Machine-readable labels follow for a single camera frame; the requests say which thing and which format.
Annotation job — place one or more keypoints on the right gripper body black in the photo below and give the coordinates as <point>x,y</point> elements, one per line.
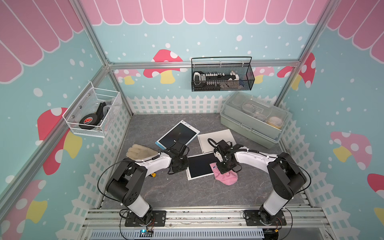
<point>224,167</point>

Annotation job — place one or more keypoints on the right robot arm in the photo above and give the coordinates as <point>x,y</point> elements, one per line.
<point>286,176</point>

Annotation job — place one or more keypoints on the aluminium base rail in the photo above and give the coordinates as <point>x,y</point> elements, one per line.
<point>209,223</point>

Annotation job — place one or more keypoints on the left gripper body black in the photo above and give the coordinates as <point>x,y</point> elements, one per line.
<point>181,165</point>

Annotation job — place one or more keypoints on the clear acrylic wall bin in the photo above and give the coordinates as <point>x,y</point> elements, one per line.
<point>105,103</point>

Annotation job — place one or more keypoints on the black tape roll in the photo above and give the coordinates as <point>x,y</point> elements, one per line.
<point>89,122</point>

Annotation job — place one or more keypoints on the pink cleaning cloth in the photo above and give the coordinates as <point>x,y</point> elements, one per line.
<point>228,178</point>

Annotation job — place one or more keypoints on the black wire mesh basket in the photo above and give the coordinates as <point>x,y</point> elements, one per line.
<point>222,74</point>

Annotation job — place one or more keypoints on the green translucent storage box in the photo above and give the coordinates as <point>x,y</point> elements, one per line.
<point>254,119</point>

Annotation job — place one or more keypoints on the white drawing tablet front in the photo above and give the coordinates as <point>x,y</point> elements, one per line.
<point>225,135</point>

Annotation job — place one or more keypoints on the white drawing tablet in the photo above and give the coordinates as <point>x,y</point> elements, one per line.
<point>199,165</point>
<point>225,135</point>

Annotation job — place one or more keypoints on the beige work glove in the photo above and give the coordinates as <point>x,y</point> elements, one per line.
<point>139,152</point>

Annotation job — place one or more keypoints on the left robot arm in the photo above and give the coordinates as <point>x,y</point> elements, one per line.
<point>127,180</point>

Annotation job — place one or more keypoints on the blue framed drawing tablet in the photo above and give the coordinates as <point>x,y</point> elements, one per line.
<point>182,132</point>

